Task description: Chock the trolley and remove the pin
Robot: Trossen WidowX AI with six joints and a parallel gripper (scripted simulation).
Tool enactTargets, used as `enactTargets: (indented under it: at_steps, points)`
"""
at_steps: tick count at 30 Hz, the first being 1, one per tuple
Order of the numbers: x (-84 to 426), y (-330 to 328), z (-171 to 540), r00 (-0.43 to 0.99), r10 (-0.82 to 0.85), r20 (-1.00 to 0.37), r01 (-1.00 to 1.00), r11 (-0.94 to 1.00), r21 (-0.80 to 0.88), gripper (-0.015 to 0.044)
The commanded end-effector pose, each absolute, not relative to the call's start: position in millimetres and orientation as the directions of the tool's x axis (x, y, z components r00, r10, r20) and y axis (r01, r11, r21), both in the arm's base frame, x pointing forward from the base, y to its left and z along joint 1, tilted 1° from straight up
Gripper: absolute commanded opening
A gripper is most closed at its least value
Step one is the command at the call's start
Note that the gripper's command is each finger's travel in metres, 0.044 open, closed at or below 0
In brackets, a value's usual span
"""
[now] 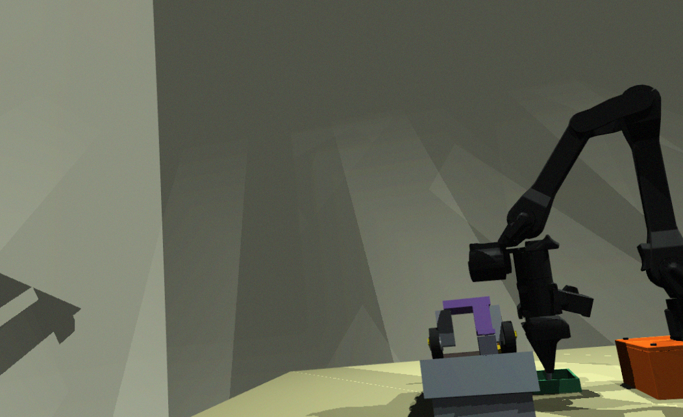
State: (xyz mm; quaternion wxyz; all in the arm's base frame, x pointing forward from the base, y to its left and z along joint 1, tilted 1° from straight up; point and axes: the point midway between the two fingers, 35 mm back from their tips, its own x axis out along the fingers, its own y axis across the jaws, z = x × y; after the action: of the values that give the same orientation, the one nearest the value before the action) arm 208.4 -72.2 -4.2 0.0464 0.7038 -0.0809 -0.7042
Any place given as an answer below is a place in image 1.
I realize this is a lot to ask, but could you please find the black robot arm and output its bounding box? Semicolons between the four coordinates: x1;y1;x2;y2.
468;85;683;341

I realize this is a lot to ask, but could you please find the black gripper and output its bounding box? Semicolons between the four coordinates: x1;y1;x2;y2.
516;276;571;373

